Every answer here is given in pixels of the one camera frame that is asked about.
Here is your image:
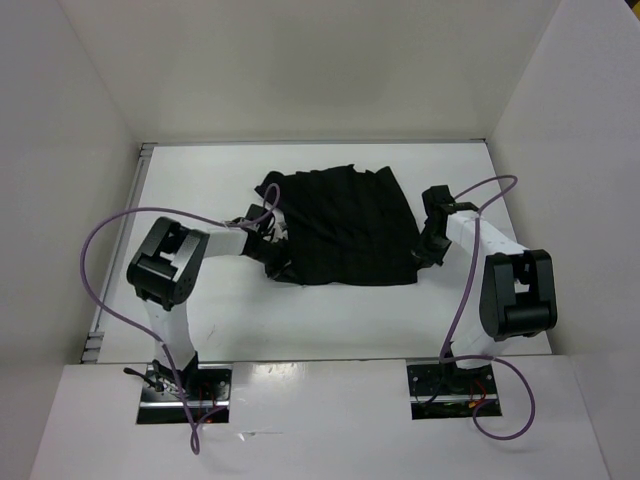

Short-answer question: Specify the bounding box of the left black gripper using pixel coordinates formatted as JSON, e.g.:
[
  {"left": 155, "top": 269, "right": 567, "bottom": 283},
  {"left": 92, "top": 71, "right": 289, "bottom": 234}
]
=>
[{"left": 247, "top": 237, "right": 305, "bottom": 286}]

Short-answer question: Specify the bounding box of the black skirt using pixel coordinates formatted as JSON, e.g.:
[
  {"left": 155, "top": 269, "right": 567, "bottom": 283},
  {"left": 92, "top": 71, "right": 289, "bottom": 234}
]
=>
[{"left": 255, "top": 165, "right": 419, "bottom": 287}]

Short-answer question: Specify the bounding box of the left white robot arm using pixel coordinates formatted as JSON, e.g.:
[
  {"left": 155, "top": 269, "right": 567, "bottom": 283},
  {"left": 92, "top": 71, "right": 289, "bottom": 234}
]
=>
[{"left": 126, "top": 217, "right": 291, "bottom": 400}]

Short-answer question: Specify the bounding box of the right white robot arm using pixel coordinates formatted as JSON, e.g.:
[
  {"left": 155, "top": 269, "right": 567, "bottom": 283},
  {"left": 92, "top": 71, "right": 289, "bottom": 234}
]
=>
[{"left": 413, "top": 202, "right": 558, "bottom": 393}]

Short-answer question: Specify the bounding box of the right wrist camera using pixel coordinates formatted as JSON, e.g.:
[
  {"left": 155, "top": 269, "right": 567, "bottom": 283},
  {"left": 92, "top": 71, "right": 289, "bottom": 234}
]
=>
[{"left": 422, "top": 185, "right": 456, "bottom": 217}]

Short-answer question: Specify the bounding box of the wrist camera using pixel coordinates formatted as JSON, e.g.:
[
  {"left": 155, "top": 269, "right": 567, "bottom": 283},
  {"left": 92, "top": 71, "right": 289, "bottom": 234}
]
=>
[
  {"left": 244, "top": 204, "right": 273, "bottom": 230},
  {"left": 422, "top": 185, "right": 456, "bottom": 217}
]

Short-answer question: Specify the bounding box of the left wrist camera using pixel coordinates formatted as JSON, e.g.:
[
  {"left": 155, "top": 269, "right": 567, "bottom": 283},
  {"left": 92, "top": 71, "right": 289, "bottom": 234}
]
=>
[{"left": 244, "top": 204, "right": 273, "bottom": 230}]

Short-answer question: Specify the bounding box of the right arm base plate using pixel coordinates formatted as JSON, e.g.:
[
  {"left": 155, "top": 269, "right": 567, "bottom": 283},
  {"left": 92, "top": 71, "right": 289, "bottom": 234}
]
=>
[{"left": 406, "top": 362, "right": 502, "bottom": 420}]

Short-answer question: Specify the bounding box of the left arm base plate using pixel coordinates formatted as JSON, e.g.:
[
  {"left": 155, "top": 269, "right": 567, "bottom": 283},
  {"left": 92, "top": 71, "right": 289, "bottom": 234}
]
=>
[{"left": 136, "top": 364, "right": 232, "bottom": 425}]

